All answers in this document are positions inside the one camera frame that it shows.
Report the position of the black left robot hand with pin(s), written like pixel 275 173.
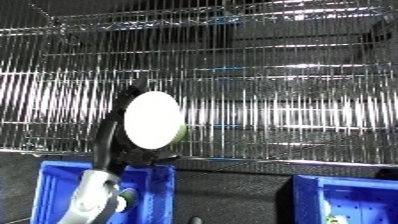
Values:
pixel 106 146

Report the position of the pale left robot arm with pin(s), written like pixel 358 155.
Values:
pixel 92 200

